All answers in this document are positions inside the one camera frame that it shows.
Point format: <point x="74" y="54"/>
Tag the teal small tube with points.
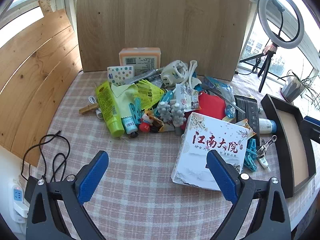
<point x="129" y="126"/>

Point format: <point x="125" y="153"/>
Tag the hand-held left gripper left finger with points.
<point x="92" y="175"/>

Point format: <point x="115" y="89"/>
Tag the white window frame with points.
<point x="68" y="2"/>

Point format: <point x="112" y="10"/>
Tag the white plug-in night light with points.
<point x="172" y="73"/>

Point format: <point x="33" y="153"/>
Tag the red and white creamer packet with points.
<point x="188" y="97"/>

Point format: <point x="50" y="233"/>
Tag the green squeeze tube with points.
<point x="108" y="105"/>

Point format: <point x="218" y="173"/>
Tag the large wooden back board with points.
<point x="162" y="22"/>

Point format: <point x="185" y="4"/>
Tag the grey foil packet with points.
<point x="226" y="93"/>

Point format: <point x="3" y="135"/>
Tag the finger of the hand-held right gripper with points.
<point x="311" y="130"/>

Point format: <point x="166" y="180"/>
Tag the black power adapter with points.
<point x="31" y="188"/>

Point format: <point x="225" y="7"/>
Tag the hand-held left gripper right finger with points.
<point x="222" y="177"/>

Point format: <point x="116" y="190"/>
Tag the red cloth pouch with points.
<point x="211" y="106"/>

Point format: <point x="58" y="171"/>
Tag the metal spring clip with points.
<point x="267" y="143"/>

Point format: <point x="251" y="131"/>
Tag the pine plank panel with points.
<point x="32" y="80"/>

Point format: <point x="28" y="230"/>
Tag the star print tissue pack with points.
<point x="120" y="75"/>

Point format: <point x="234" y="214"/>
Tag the white printed gift box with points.
<point x="200" y="132"/>

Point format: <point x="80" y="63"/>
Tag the yellow-green cleaning cloth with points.
<point x="125" y="100"/>

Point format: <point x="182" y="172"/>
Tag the orange wrapped block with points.
<point x="145" y="57"/>

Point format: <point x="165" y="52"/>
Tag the blue eye drop bottle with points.
<point x="229" y="111"/>

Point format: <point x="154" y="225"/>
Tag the black rectangular tray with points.
<point x="282" y="130"/>

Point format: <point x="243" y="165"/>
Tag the yellow plastic shuttlecock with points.
<point x="150" y="92"/>

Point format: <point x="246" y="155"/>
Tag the potted spider plant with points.
<point x="293" y="87"/>

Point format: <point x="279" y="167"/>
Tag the tiny white tube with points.
<point x="263" y="162"/>

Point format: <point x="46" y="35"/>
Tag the wooden clothespin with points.
<point x="87" y="109"/>

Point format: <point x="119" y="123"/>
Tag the pink checkered cloth desktop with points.
<point x="140" y="160"/>

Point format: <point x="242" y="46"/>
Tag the white bottle blue cap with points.
<point x="266" y="125"/>

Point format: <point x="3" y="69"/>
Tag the pale grey tube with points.
<point x="145" y="76"/>

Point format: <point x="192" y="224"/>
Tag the white power strip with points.
<point x="16" y="200"/>

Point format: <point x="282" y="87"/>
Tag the blue foil packet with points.
<point x="215" y="82"/>

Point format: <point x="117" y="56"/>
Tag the red ball toy figure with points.
<point x="145" y="126"/>

